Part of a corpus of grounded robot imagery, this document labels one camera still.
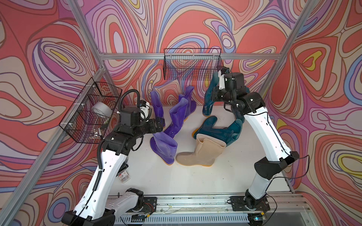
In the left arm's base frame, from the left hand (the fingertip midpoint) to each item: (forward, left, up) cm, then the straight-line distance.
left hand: (159, 120), depth 67 cm
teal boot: (+16, -29, -27) cm, 43 cm away
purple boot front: (-8, -2, -11) cm, 14 cm away
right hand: (+13, -28, +6) cm, 31 cm away
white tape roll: (+7, +30, 0) cm, 31 cm away
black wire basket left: (+10, +39, -5) cm, 41 cm away
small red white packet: (-17, +23, -32) cm, 42 cm away
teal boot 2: (+3, -42, -9) cm, 43 cm away
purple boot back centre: (+30, -18, -18) cm, 40 cm away
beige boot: (+16, +7, -14) cm, 22 cm away
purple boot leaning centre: (+13, -8, -8) cm, 18 cm away
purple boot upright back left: (+18, +4, -8) cm, 20 cm away
